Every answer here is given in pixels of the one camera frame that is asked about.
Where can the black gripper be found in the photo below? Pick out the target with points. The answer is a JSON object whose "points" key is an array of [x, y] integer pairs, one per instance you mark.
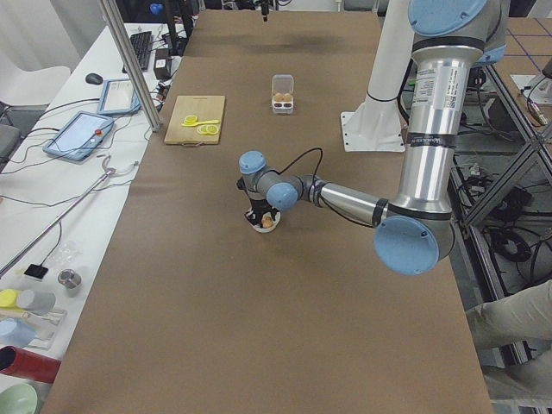
{"points": [[265, 8], [259, 206]]}

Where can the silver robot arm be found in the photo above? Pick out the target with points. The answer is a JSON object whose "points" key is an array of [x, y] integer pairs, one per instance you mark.
{"points": [[413, 105]]}

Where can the clear plastic egg box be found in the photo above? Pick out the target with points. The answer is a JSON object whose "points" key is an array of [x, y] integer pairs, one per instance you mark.
{"points": [[282, 83]]}

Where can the black power adapter box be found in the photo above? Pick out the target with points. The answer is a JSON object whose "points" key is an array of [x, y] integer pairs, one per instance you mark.
{"points": [[162, 64]]}

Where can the white ceramic bowl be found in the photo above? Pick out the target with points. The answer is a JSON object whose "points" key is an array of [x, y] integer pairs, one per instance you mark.
{"points": [[259, 228]]}

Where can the lemon slice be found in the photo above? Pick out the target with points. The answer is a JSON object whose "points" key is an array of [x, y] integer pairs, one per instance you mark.
{"points": [[190, 120], [208, 129]]}

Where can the yellow plastic knife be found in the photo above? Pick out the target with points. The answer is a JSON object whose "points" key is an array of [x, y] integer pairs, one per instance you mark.
{"points": [[196, 123]]}

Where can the wooden cutting board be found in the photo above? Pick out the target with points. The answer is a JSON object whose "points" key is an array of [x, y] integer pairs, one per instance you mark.
{"points": [[205, 108]]}

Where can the black keyboard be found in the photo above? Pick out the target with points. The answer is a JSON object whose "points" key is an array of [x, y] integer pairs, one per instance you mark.
{"points": [[142, 45]]}

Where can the metal rod tool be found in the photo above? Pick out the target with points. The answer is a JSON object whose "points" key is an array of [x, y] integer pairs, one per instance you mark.
{"points": [[108, 172]]}

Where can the blue teach pendant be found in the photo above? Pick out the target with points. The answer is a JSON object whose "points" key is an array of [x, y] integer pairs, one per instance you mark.
{"points": [[118, 97], [80, 136]]}

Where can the black computer mouse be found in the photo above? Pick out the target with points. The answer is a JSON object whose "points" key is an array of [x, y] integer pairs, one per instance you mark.
{"points": [[94, 79]]}

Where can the small metal cup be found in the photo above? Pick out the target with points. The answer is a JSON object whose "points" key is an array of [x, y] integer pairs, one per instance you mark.
{"points": [[71, 281]]}

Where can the small black square pad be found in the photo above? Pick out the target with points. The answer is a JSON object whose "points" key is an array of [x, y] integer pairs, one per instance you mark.
{"points": [[36, 271]]}

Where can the grey cup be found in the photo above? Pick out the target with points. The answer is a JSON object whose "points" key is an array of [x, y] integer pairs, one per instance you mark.
{"points": [[39, 303]]}

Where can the yellow cup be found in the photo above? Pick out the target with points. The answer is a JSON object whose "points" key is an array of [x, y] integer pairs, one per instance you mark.
{"points": [[8, 298]]}

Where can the light blue cup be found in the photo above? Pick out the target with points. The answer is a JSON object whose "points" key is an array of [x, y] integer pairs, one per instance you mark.
{"points": [[15, 332]]}

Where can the person in beige trousers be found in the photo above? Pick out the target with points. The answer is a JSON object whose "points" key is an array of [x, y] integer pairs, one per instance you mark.
{"points": [[525, 315]]}

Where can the red cylinder bottle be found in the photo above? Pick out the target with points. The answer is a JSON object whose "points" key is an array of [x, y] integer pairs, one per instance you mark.
{"points": [[28, 365]]}

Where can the green bowl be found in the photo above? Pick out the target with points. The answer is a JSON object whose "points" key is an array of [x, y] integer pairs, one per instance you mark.
{"points": [[20, 399]]}

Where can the white camera pillar base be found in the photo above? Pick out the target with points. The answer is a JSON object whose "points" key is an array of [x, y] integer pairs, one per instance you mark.
{"points": [[376, 124]]}

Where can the aluminium frame post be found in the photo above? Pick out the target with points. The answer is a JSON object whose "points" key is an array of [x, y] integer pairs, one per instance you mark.
{"points": [[120, 36]]}

